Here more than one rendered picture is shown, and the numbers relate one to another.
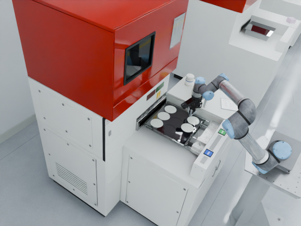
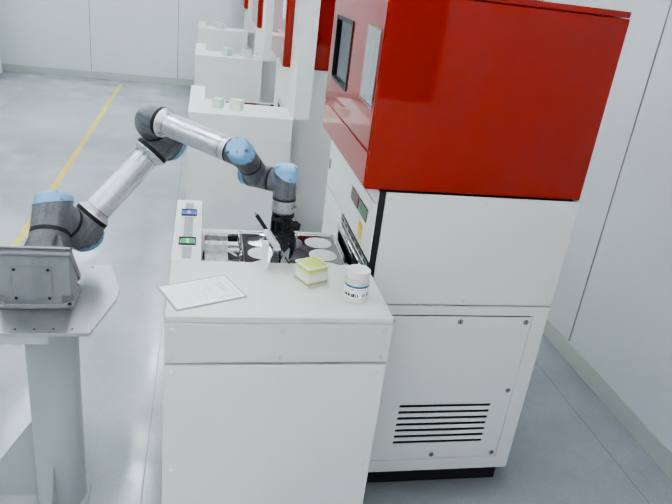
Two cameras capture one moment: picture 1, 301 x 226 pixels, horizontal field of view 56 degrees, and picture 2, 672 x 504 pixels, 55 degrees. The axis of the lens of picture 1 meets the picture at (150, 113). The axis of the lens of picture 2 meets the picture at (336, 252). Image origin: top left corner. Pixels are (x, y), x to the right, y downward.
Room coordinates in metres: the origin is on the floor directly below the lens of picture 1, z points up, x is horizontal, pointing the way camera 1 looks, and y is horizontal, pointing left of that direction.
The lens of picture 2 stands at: (3.36, -1.46, 1.83)
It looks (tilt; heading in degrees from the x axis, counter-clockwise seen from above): 24 degrees down; 139
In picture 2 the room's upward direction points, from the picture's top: 7 degrees clockwise
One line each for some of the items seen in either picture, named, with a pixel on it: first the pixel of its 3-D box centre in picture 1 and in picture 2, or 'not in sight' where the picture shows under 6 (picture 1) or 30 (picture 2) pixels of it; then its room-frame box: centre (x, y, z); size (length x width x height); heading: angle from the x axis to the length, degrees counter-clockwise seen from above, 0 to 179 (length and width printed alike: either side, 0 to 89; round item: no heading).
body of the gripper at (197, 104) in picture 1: (195, 101); (280, 230); (1.80, -0.34, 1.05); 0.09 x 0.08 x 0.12; 122
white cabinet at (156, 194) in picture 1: (181, 161); (255, 383); (1.72, -0.34, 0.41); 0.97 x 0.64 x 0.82; 152
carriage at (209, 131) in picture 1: (205, 138); (216, 262); (1.59, -0.45, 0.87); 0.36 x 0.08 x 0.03; 152
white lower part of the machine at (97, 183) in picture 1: (104, 145); (408, 343); (1.79, 0.38, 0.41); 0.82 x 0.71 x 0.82; 152
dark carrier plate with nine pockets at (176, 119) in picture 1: (175, 122); (292, 254); (1.69, -0.21, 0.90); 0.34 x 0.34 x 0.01; 62
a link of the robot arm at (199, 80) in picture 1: (199, 84); (284, 181); (1.79, -0.34, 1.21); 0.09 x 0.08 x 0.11; 28
